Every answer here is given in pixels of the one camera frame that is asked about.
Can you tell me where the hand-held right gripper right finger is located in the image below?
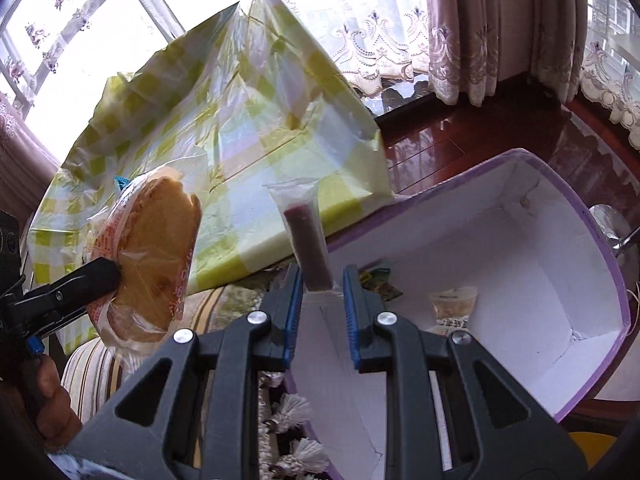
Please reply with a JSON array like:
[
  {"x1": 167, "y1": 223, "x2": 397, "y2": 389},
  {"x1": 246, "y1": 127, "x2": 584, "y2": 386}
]
[{"x1": 342, "y1": 266, "x2": 588, "y2": 480}]

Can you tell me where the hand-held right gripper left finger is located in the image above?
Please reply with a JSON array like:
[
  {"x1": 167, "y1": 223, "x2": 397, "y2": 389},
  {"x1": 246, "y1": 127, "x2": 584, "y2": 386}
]
[{"x1": 67, "y1": 264, "x2": 303, "y2": 480}]

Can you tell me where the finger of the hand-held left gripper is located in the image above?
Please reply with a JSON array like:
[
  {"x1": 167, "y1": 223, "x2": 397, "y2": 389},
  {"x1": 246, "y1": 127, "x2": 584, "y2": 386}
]
[{"x1": 12, "y1": 257, "x2": 123, "y2": 341}]

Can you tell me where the red jelly stick packet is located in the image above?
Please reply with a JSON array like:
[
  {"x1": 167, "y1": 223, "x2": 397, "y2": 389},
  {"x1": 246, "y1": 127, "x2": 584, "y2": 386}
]
[{"x1": 262, "y1": 180, "x2": 335, "y2": 293}]

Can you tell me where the round bread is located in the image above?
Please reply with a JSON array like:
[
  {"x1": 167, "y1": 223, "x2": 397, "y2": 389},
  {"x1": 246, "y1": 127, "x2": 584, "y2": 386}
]
[{"x1": 85, "y1": 167, "x2": 203, "y2": 361}]

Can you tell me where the purple and white cardboard box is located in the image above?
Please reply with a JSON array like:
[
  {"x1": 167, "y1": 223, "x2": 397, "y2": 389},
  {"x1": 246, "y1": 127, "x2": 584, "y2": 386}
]
[{"x1": 285, "y1": 148, "x2": 633, "y2": 480}]

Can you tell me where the person's left hand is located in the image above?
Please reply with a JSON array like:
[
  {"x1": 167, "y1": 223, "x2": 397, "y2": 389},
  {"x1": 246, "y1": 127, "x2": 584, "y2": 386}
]
[{"x1": 29, "y1": 354, "x2": 84, "y2": 455}]

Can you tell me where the green snack packet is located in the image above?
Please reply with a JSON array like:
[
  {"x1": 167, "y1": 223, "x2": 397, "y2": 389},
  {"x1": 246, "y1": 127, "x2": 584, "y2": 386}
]
[{"x1": 357, "y1": 258, "x2": 403, "y2": 301}]

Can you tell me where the pink curtain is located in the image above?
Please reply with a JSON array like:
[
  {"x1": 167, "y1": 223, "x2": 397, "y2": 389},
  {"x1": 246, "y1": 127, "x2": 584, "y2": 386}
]
[
  {"x1": 0, "y1": 92, "x2": 61, "y2": 221},
  {"x1": 422, "y1": 0, "x2": 588, "y2": 108}
]

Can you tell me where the clear and white snack packet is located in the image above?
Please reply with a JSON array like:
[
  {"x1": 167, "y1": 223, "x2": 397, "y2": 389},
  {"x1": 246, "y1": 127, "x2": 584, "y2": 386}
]
[{"x1": 425, "y1": 286, "x2": 480, "y2": 336}]

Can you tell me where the checked plastic tablecloth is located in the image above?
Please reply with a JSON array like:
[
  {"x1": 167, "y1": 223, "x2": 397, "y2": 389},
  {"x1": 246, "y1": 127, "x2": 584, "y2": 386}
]
[{"x1": 27, "y1": 0, "x2": 396, "y2": 346}]

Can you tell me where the silver metal fixture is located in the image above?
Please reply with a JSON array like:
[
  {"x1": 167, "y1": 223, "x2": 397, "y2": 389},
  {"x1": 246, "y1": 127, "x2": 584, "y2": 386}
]
[{"x1": 589, "y1": 204, "x2": 640, "y2": 261}]

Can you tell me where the white lace curtain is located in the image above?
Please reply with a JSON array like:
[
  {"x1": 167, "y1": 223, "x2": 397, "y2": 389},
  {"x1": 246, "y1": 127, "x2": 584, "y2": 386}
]
[
  {"x1": 275, "y1": 0, "x2": 436, "y2": 98},
  {"x1": 580, "y1": 0, "x2": 640, "y2": 151}
]

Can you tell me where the yellow plastic object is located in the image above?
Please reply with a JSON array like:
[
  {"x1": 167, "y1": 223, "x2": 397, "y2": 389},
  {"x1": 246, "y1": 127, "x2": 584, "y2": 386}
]
[{"x1": 570, "y1": 432, "x2": 622, "y2": 480}]

